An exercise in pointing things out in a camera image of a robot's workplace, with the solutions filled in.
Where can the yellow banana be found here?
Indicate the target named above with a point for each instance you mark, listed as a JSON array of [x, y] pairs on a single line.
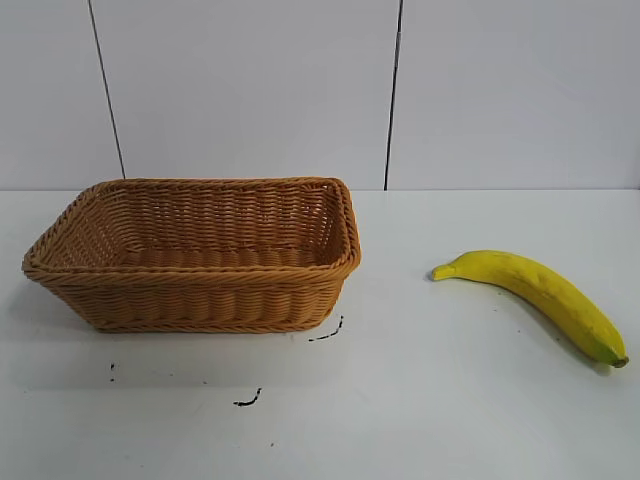
[[545, 290]]

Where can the brown woven wicker basket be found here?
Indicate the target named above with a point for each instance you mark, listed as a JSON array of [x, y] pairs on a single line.
[[200, 300]]

